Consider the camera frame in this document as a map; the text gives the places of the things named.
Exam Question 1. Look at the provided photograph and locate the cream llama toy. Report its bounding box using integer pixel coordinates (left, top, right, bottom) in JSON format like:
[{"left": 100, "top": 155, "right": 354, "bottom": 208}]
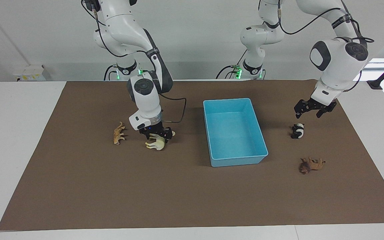
[{"left": 145, "top": 131, "right": 176, "bottom": 151}]

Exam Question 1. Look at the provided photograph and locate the black and white panda toy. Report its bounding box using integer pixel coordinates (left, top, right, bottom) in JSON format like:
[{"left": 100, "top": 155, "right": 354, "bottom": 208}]
[{"left": 291, "top": 123, "right": 305, "bottom": 139}]

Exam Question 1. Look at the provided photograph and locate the orange striped tiger toy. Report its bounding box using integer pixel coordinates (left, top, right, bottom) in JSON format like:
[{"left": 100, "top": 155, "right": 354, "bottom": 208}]
[{"left": 113, "top": 121, "right": 126, "bottom": 145}]

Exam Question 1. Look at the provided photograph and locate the brown lion toy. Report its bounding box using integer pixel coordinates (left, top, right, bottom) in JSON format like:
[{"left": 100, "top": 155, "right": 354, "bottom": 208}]
[{"left": 299, "top": 157, "right": 326, "bottom": 175}]

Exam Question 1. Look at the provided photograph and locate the light blue storage box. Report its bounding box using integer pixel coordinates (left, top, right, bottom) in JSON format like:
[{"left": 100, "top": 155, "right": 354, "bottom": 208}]
[{"left": 203, "top": 98, "right": 269, "bottom": 168}]

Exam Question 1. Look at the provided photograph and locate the white box with yellow labels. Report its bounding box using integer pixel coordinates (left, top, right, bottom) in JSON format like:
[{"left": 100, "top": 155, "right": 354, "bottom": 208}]
[{"left": 13, "top": 65, "right": 47, "bottom": 82}]

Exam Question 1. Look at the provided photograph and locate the brown table mat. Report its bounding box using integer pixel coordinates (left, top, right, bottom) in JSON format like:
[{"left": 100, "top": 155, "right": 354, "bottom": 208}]
[{"left": 0, "top": 79, "right": 384, "bottom": 231}]

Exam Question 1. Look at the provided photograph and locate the black right base cable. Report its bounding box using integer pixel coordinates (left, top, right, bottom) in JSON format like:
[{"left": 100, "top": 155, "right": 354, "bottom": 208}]
[{"left": 103, "top": 64, "right": 118, "bottom": 81}]

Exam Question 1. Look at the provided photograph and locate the black base cable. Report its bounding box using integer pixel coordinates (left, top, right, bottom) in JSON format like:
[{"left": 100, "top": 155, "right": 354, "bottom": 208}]
[
  {"left": 216, "top": 50, "right": 248, "bottom": 80},
  {"left": 103, "top": 64, "right": 118, "bottom": 81}
]

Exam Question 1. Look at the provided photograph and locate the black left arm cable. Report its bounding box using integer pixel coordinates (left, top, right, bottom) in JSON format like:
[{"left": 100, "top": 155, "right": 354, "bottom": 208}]
[{"left": 277, "top": 0, "right": 375, "bottom": 44}]

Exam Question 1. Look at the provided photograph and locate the black left base cable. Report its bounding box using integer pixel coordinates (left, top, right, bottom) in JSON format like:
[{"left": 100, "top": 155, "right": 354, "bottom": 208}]
[{"left": 216, "top": 50, "right": 248, "bottom": 80}]

